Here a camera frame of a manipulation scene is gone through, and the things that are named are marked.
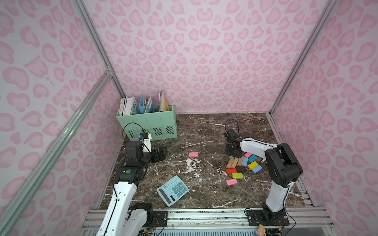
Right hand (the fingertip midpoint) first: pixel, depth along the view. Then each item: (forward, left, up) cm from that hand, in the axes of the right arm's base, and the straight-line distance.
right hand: (229, 151), depth 98 cm
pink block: (-20, +2, +1) cm, 20 cm away
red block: (-13, +1, 0) cm, 13 cm away
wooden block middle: (-8, -2, +1) cm, 9 cm away
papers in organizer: (+17, +63, +26) cm, 71 cm away
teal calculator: (-26, +34, +3) cm, 43 cm away
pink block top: (-3, +24, +1) cm, 24 cm away
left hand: (-10, +41, +22) cm, 47 cm away
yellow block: (-10, -12, +2) cm, 16 cm away
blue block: (-7, -9, +1) cm, 11 cm away
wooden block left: (-7, 0, +1) cm, 7 cm away
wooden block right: (-9, -5, +2) cm, 10 cm away
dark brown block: (-12, -5, 0) cm, 13 cm away
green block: (-16, -3, 0) cm, 17 cm away
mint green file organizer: (+9, +45, +17) cm, 49 cm away
